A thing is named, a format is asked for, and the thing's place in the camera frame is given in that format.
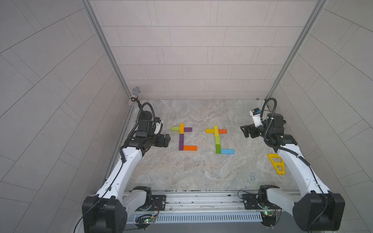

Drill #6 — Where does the lime green block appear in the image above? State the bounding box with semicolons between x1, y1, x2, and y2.
171;127;180;132
215;136;220;145

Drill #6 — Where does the light blue block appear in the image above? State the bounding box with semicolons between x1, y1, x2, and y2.
221;149;235;154

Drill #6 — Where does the amber yellow long block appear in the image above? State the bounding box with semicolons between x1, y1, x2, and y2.
179;123;185;135

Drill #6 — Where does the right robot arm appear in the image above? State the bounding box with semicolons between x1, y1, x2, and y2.
241;108;345;232

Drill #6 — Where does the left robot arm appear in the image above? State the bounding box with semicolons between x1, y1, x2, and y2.
82;117;171;233

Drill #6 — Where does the microphone on black stand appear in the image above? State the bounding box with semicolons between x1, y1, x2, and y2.
128;86;153;120

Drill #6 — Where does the left circuit board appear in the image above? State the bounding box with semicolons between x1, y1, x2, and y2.
135;214;157;229

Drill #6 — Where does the circuit board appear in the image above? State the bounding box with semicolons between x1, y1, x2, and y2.
135;214;157;229
260;211;277;228

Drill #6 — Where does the right circuit board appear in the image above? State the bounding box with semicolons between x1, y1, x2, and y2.
260;211;277;228

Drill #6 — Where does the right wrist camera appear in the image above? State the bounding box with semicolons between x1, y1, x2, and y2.
250;108;263;128

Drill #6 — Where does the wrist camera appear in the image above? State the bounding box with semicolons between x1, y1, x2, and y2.
153;117;163;136
250;108;263;128

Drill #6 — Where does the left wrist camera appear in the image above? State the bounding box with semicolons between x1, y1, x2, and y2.
153;117;163;136

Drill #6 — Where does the right camera cable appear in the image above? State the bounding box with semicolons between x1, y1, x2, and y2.
260;97;277;137

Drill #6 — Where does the camera cable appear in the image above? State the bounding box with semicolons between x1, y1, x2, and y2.
260;97;277;137
135;101;156;129

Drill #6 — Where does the yellow triangle frame piece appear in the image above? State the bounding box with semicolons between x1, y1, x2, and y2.
267;154;286;175

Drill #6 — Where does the left camera cable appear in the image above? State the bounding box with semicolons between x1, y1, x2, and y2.
135;101;156;129

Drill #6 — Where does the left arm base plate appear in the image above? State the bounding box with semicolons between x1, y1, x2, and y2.
136;195;167;212

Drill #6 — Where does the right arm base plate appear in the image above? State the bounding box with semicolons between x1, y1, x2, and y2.
240;193;281;211

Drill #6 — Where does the aluminium rail frame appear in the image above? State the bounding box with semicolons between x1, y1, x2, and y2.
83;186;325;216

